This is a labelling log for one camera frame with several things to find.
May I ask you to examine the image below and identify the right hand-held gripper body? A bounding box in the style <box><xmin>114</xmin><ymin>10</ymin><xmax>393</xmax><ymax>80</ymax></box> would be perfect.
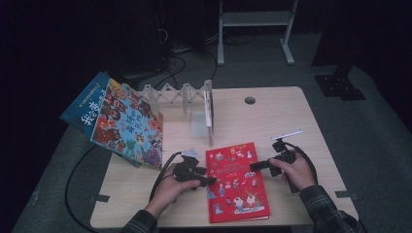
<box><xmin>269</xmin><ymin>129</ymin><xmax>304</xmax><ymax>194</ymax></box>

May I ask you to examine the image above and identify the right hand-held gripper black cable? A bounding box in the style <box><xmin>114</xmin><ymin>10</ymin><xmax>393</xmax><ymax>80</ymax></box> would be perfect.
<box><xmin>281</xmin><ymin>141</ymin><xmax>319</xmax><ymax>187</ymax></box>

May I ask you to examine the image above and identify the person's left hand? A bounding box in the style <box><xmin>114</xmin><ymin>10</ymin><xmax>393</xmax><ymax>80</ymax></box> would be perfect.
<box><xmin>144</xmin><ymin>163</ymin><xmax>202</xmax><ymax>219</ymax></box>

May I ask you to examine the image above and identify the left hand-held gripper black cable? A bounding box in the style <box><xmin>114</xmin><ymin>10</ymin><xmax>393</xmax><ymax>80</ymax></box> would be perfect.
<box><xmin>149</xmin><ymin>150</ymin><xmax>183</xmax><ymax>202</ymax></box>

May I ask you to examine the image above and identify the blue monster picture book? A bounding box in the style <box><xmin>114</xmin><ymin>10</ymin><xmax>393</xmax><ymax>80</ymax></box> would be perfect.
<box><xmin>59</xmin><ymin>71</ymin><xmax>143</xmax><ymax>169</ymax></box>

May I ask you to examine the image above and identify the long black floor cable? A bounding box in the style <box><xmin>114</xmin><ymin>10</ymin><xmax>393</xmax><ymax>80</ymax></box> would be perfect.
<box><xmin>64</xmin><ymin>144</ymin><xmax>113</xmax><ymax>233</ymax></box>

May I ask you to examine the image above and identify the black looped floor cable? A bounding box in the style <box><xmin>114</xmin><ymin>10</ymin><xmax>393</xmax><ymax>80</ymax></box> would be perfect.
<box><xmin>152</xmin><ymin>54</ymin><xmax>188</xmax><ymax>92</ymax></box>

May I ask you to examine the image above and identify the white caterpillar board book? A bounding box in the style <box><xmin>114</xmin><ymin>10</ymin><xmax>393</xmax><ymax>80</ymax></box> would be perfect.
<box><xmin>202</xmin><ymin>88</ymin><xmax>216</xmax><ymax>148</ymax></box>

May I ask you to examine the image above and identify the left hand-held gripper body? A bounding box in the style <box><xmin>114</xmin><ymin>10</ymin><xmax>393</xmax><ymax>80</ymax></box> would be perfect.
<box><xmin>173</xmin><ymin>148</ymin><xmax>202</xmax><ymax>183</ymax></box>

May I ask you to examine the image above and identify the white metal stand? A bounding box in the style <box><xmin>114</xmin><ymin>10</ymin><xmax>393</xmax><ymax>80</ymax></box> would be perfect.
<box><xmin>217</xmin><ymin>0</ymin><xmax>299</xmax><ymax>66</ymax></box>

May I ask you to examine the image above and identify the light blue animals picture book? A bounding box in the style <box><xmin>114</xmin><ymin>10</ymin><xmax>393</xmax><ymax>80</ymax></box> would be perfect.
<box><xmin>89</xmin><ymin>78</ymin><xmax>164</xmax><ymax>171</ymax></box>

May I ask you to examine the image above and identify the grey tape strip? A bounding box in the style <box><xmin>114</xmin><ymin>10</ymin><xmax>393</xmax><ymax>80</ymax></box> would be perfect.
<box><xmin>89</xmin><ymin>193</ymin><xmax>110</xmax><ymax>204</ymax></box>
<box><xmin>334</xmin><ymin>190</ymin><xmax>359</xmax><ymax>200</ymax></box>

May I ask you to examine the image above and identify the black thin floor cable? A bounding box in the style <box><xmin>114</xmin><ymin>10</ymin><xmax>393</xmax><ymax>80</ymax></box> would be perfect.
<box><xmin>203</xmin><ymin>48</ymin><xmax>219</xmax><ymax>86</ymax></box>

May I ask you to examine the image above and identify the hand-held gripper black cable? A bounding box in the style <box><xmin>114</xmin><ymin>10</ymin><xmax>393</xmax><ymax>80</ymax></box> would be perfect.
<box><xmin>281</xmin><ymin>141</ymin><xmax>319</xmax><ymax>187</ymax></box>
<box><xmin>149</xmin><ymin>150</ymin><xmax>183</xmax><ymax>202</ymax></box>

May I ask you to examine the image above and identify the person's right hand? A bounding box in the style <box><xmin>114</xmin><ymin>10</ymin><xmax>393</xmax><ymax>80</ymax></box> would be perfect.
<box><xmin>268</xmin><ymin>151</ymin><xmax>317</xmax><ymax>192</ymax></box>

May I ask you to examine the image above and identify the red picture book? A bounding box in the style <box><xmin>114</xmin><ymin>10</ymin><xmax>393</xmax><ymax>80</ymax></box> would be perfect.
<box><xmin>205</xmin><ymin>141</ymin><xmax>272</xmax><ymax>224</ymax></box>

